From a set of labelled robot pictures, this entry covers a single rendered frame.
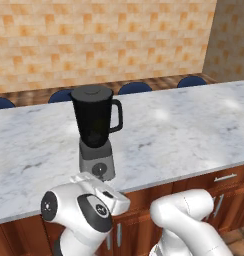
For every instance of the black blender lid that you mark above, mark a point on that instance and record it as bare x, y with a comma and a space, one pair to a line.
92, 91

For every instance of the blue stool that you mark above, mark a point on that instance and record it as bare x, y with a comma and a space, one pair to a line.
191, 81
134, 88
1, 103
60, 96

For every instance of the black blender jug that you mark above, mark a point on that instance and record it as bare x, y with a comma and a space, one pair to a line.
92, 123

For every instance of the wooden cabinet door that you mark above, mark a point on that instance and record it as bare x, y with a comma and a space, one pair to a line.
234, 210
105, 248
17, 238
137, 230

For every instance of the wooden drawer front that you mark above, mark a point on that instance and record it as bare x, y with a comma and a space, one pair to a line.
150, 195
232, 186

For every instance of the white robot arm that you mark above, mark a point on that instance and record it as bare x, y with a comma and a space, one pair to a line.
190, 220

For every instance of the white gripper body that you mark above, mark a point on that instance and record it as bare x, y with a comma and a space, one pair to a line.
87, 179

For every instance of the grey blender base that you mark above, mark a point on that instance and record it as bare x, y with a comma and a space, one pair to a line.
94, 161

